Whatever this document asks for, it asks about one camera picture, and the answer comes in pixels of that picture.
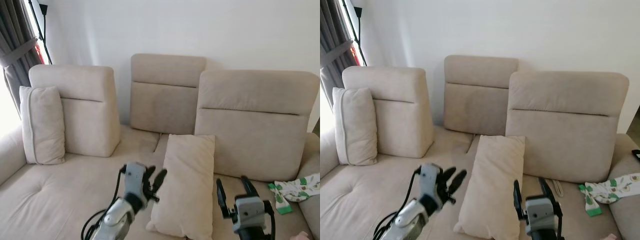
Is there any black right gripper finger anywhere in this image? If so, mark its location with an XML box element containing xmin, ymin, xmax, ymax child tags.
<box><xmin>240</xmin><ymin>175</ymin><xmax>261</xmax><ymax>199</ymax></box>
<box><xmin>216</xmin><ymin>178</ymin><xmax>229</xmax><ymax>213</ymax></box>
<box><xmin>513</xmin><ymin>180</ymin><xmax>524</xmax><ymax>214</ymax></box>
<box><xmin>537</xmin><ymin>177</ymin><xmax>557</xmax><ymax>201</ymax></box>

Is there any large smooth beige pillow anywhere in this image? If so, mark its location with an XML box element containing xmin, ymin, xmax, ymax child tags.
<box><xmin>146</xmin><ymin>133</ymin><xmax>216</xmax><ymax>240</ymax></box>
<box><xmin>453</xmin><ymin>135</ymin><xmax>526</xmax><ymax>240</ymax></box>

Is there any beige fabric sofa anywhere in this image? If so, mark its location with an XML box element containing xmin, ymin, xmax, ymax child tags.
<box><xmin>0</xmin><ymin>52</ymin><xmax>321</xmax><ymax>240</ymax></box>
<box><xmin>320</xmin><ymin>54</ymin><xmax>640</xmax><ymax>240</ymax></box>

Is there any wide beige sofa backrest cushion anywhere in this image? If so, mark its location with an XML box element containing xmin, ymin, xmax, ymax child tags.
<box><xmin>505</xmin><ymin>71</ymin><xmax>630</xmax><ymax>184</ymax></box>
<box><xmin>194</xmin><ymin>69</ymin><xmax>320</xmax><ymax>182</ymax></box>

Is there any small beige piped pillow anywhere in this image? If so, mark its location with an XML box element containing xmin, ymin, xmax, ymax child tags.
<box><xmin>19</xmin><ymin>85</ymin><xmax>66</xmax><ymax>166</ymax></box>
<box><xmin>332</xmin><ymin>87</ymin><xmax>379</xmax><ymax>167</ymax></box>

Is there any black floor lamp stand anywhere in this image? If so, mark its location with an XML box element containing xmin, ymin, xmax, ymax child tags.
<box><xmin>344</xmin><ymin>0</ymin><xmax>368</xmax><ymax>67</ymax></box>
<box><xmin>27</xmin><ymin>0</ymin><xmax>54</xmax><ymax>65</ymax></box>

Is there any white avocado print cloth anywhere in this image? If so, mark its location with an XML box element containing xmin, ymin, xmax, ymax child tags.
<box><xmin>578</xmin><ymin>173</ymin><xmax>640</xmax><ymax>218</ymax></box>
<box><xmin>267</xmin><ymin>173</ymin><xmax>321</xmax><ymax>216</ymax></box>

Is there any grey curtain tieback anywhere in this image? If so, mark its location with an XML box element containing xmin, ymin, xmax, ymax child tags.
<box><xmin>0</xmin><ymin>37</ymin><xmax>39</xmax><ymax>69</ymax></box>
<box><xmin>320</xmin><ymin>41</ymin><xmax>354</xmax><ymax>70</ymax></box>

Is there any grey curtain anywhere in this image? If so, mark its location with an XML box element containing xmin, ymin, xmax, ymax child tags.
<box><xmin>320</xmin><ymin>0</ymin><xmax>357</xmax><ymax>108</ymax></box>
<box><xmin>0</xmin><ymin>0</ymin><xmax>42</xmax><ymax>117</ymax></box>

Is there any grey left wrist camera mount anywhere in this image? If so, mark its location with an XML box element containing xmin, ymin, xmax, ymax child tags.
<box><xmin>419</xmin><ymin>163</ymin><xmax>442</xmax><ymax>198</ymax></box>
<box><xmin>123</xmin><ymin>161</ymin><xmax>147</xmax><ymax>197</ymax></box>

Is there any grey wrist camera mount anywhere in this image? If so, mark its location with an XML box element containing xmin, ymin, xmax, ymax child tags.
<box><xmin>123</xmin><ymin>161</ymin><xmax>147</xmax><ymax>197</ymax></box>
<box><xmin>525</xmin><ymin>197</ymin><xmax>559</xmax><ymax>234</ymax></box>
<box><xmin>233</xmin><ymin>196</ymin><xmax>266</xmax><ymax>232</ymax></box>
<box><xmin>419</xmin><ymin>163</ymin><xmax>442</xmax><ymax>198</ymax></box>

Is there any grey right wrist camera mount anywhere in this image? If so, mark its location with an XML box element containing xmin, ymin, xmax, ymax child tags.
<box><xmin>233</xmin><ymin>196</ymin><xmax>266</xmax><ymax>232</ymax></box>
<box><xmin>525</xmin><ymin>197</ymin><xmax>559</xmax><ymax>234</ymax></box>

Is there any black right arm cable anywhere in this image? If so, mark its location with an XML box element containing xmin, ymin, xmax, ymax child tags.
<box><xmin>260</xmin><ymin>199</ymin><xmax>277</xmax><ymax>240</ymax></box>
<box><xmin>552</xmin><ymin>200</ymin><xmax>566</xmax><ymax>240</ymax></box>

